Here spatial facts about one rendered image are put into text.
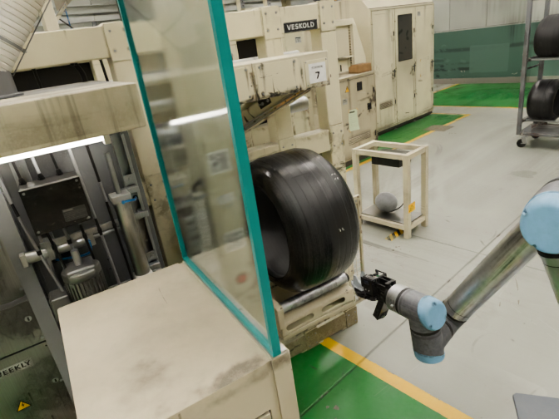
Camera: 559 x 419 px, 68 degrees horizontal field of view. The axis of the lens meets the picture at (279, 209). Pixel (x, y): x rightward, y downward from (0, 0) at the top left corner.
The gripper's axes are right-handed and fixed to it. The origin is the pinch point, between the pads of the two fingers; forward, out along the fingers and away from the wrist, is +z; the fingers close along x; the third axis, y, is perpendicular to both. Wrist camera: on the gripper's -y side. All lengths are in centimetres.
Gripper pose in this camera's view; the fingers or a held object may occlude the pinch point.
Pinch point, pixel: (354, 283)
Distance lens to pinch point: 155.5
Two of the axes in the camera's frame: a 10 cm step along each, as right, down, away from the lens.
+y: -2.0, -9.4, -2.8
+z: -5.0, -1.5, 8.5
